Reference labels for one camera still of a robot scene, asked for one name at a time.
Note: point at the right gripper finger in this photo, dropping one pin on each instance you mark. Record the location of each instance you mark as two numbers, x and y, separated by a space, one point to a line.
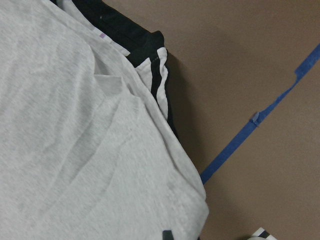
167 235

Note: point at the grey cartoon print t-shirt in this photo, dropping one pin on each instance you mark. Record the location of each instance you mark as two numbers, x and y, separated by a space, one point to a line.
85 152

